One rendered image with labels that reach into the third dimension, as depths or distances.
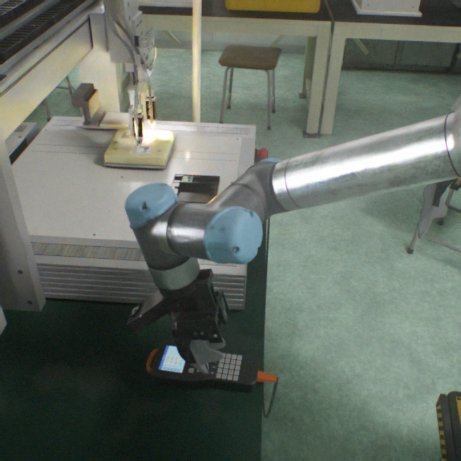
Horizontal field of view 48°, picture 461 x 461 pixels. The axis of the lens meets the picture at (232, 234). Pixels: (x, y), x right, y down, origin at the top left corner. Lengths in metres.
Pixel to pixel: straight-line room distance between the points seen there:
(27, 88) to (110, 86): 0.63
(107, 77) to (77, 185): 0.43
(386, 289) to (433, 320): 0.24
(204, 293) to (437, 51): 4.47
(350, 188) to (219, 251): 0.19
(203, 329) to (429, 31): 2.91
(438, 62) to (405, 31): 1.68
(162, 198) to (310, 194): 0.20
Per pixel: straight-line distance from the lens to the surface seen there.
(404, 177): 0.66
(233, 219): 0.66
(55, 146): 1.58
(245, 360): 0.99
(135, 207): 0.72
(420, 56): 5.08
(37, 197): 1.34
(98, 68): 1.67
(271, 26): 3.39
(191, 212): 0.70
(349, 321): 2.21
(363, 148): 0.67
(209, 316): 0.84
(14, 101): 1.03
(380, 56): 5.00
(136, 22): 1.41
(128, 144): 1.46
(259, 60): 3.53
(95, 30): 1.42
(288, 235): 2.62
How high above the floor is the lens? 1.53
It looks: 36 degrees down
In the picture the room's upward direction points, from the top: 2 degrees clockwise
